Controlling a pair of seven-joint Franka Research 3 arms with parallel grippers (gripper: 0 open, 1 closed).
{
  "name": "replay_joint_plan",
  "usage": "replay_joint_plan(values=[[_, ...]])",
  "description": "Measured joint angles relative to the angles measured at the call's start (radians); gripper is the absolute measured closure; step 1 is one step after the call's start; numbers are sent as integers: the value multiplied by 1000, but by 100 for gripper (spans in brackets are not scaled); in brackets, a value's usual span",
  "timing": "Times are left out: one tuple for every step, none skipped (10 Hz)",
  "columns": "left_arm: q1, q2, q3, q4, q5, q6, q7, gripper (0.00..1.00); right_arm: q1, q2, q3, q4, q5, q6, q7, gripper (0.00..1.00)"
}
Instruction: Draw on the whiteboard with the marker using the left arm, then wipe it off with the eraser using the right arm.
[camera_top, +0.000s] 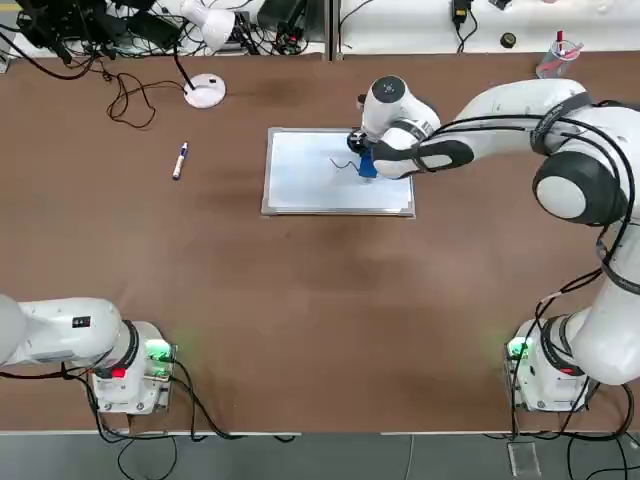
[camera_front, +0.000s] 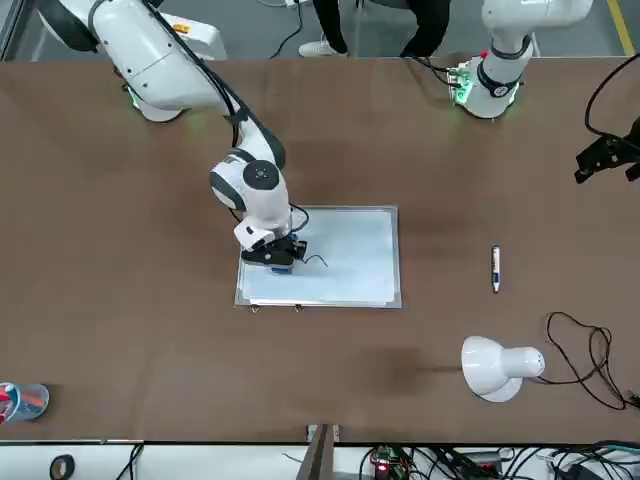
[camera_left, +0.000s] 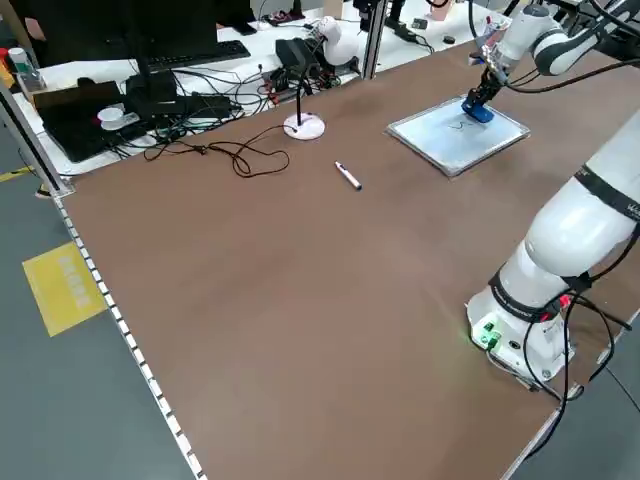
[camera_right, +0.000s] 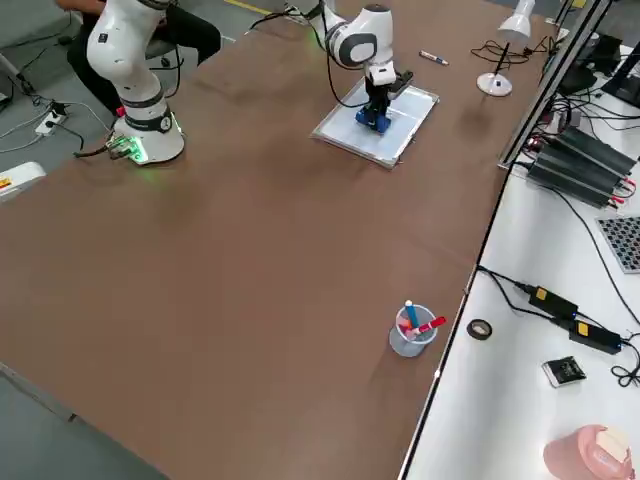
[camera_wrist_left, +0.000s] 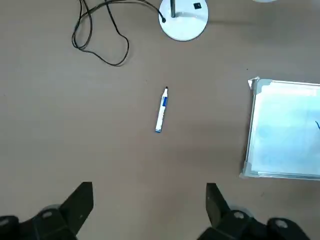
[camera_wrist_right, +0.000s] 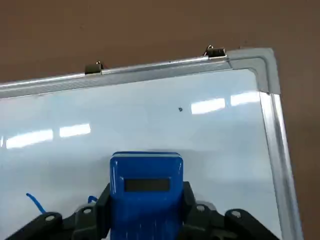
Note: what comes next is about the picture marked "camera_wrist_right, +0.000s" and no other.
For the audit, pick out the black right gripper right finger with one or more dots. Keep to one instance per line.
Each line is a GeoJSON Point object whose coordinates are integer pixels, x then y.
{"type": "Point", "coordinates": [205, 220]}

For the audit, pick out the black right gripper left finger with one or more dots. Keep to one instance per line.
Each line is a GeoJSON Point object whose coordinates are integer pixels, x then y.
{"type": "Point", "coordinates": [87, 220]}

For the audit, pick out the blue whiteboard eraser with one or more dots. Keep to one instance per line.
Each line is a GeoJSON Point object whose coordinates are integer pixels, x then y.
{"type": "Point", "coordinates": [147, 175]}

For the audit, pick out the silver-framed whiteboard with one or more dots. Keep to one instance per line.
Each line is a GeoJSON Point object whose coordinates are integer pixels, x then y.
{"type": "Point", "coordinates": [150, 120]}

